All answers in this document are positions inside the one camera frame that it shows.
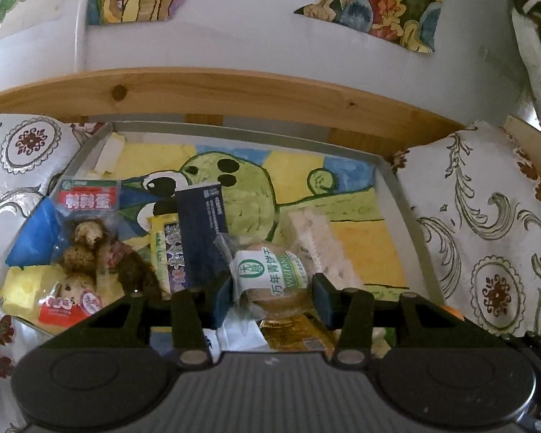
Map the gold foil snack packet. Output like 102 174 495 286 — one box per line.
259 315 335 356

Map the yellow green candy pack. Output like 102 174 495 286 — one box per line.
148 213 188 298

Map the clear dark snack bag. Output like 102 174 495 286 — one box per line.
96 239 163 300

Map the dark blue snack packet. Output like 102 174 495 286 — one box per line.
175 183 228 288

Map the rice cracker pack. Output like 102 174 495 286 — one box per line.
288 208 364 290

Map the orange tangerine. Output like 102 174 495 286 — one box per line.
443 305 465 321

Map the red quail egg pack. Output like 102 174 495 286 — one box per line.
38 177 121 331

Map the frog drawing paper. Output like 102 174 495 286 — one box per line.
1 141 412 321

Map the grey metal tray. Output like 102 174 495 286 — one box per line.
0 114 426 343

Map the floral white bed cover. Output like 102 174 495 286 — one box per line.
0 114 541 416

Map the landscape drawing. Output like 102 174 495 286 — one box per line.
296 0 444 54

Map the wooden bed frame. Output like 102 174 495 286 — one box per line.
0 66 541 181

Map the white wall pipe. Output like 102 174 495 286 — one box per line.
73 0 89 73

